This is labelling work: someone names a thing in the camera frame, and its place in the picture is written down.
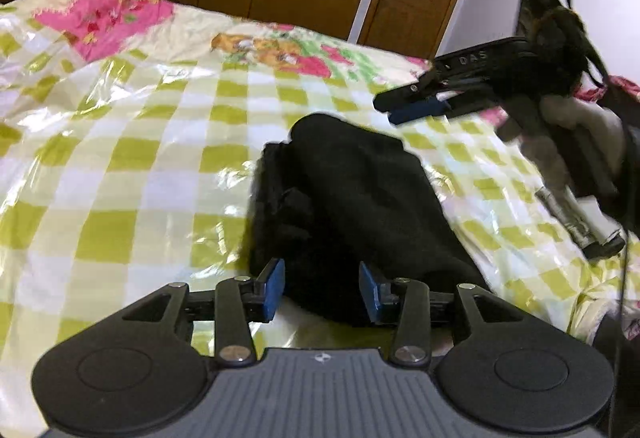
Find grey gloved right hand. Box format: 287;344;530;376
520;95;626;198

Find black cable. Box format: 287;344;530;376
531;0;640;438

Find black pants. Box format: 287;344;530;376
244;114;485;326

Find colourful checked bed cover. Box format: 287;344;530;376
1;0;622;437

